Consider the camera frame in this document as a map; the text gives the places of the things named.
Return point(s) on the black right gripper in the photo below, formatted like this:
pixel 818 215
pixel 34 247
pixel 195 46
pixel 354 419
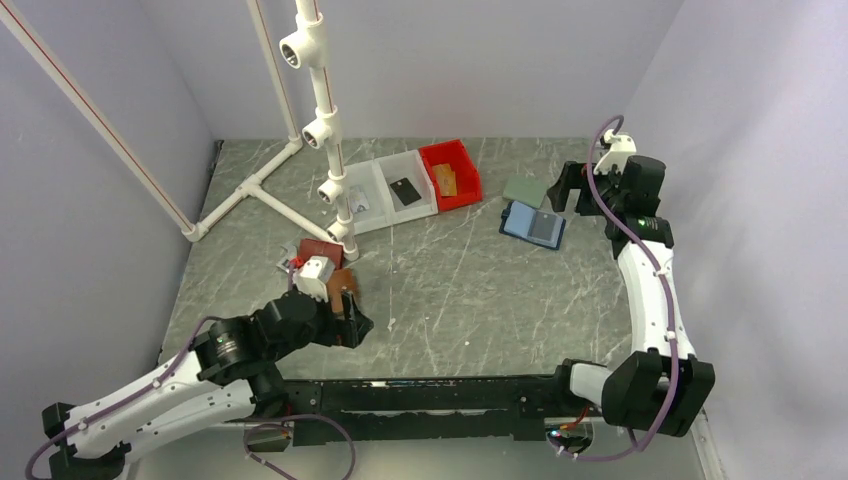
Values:
pixel 574 176

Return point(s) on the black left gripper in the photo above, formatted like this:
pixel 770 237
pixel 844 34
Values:
pixel 343 331

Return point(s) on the brown leather card holder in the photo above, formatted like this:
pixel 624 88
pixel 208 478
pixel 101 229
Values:
pixel 341 281

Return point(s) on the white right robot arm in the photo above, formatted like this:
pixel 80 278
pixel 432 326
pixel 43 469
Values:
pixel 661 386

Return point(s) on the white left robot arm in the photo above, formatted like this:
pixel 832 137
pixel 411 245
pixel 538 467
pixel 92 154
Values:
pixel 227 370

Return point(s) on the green card holder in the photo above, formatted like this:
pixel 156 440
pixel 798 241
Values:
pixel 527 190

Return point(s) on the grey card in blue holder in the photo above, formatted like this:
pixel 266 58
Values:
pixel 544 227

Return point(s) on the blue card holder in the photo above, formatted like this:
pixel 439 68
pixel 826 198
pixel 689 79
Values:
pixel 515 222

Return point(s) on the dark red card holder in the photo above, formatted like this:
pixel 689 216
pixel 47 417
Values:
pixel 309 248

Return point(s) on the orange card in bin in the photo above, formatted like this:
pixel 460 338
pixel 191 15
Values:
pixel 446 180

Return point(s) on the id card in bin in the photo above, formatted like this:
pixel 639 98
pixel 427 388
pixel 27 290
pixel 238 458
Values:
pixel 358 199

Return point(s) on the black card in bin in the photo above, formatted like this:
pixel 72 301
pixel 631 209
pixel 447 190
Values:
pixel 405 191

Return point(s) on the red plastic bin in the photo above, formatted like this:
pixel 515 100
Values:
pixel 468 180

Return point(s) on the clear left plastic bin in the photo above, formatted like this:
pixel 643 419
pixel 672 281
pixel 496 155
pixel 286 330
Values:
pixel 367 196

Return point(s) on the clear plastic bin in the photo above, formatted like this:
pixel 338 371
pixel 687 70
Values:
pixel 367 196
pixel 407 164

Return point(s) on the clear middle plastic bin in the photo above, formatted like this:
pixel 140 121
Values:
pixel 407 164

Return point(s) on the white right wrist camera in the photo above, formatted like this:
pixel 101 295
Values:
pixel 618 149

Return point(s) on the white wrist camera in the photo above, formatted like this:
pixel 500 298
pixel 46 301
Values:
pixel 618 149
pixel 312 278

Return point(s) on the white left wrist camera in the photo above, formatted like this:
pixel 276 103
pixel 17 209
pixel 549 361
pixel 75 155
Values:
pixel 312 278

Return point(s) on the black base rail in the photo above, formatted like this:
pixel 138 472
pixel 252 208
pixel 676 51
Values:
pixel 519 407

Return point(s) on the white pvc pipe frame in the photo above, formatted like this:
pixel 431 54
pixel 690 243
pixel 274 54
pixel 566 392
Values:
pixel 305 48

